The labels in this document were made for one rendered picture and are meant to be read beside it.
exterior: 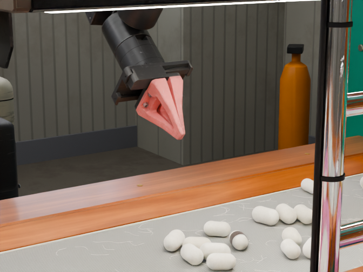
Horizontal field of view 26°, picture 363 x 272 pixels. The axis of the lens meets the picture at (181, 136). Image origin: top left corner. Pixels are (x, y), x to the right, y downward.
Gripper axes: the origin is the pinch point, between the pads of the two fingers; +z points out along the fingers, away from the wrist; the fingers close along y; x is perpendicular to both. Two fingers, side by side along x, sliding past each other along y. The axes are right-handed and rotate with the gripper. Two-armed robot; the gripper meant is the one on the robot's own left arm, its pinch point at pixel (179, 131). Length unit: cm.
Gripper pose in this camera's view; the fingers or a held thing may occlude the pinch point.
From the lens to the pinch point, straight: 102.0
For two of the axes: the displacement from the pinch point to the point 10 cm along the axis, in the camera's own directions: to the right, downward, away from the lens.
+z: 4.2, 7.9, -4.5
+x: -3.6, 6.0, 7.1
